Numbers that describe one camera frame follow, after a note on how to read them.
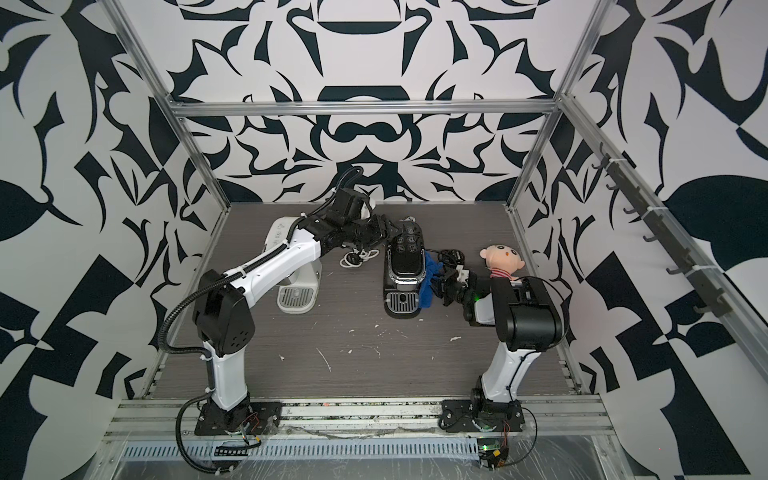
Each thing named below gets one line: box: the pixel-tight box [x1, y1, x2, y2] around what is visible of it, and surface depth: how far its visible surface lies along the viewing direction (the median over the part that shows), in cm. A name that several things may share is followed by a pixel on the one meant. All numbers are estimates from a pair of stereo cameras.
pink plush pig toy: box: [479, 244, 526, 281], surface depth 98 cm
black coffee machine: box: [383, 220, 427, 319], surface depth 81 cm
